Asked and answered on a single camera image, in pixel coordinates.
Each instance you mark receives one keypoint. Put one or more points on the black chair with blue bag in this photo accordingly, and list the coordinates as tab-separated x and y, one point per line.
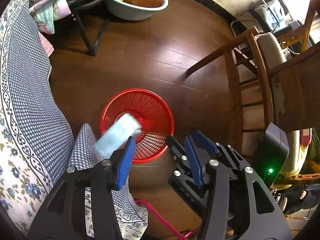
273	16

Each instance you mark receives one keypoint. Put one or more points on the blue floral bed sheet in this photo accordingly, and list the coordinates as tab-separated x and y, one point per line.
37	143

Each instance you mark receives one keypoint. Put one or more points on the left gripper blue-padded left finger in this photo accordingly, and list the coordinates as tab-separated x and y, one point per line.
62	214

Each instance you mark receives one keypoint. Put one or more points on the red plastic waste basket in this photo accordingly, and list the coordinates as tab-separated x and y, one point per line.
153	114

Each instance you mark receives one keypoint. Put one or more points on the wooden chair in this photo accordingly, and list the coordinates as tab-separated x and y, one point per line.
270	80

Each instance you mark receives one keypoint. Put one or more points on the teal plastic wash basin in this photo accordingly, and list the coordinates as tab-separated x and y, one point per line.
130	12

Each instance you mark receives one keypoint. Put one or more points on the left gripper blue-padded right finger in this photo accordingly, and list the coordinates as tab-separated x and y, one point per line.
268	220

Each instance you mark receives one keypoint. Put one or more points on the black camera box green light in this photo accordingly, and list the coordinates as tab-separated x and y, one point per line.
270	155

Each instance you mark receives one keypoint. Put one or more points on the light blue paper packet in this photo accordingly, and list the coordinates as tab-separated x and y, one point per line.
117	135

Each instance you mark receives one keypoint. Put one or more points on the black folding stool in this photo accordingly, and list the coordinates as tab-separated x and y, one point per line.
85	13

